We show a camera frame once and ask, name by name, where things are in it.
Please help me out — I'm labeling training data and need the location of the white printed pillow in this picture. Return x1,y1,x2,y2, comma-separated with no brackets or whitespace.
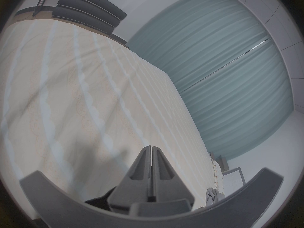
211,158,225,196

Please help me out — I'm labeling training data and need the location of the grey bedside table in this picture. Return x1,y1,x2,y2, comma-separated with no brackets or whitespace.
209,152,228,172

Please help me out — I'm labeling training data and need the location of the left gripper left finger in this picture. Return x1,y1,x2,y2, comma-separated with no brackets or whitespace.
107,146,152,211

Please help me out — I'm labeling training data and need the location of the black T-shirt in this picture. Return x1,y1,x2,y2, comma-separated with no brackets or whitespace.
84,185,119,211

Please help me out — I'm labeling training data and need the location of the grey garment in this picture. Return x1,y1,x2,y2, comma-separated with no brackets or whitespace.
205,187,225,207

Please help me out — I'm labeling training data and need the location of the black chest of drawers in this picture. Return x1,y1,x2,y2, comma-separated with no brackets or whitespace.
52,0,128,35

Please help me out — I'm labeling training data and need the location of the bed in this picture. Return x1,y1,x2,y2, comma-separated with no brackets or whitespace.
0,18,245,214

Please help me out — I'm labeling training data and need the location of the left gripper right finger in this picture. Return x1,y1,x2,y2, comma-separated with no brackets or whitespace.
152,146,196,209

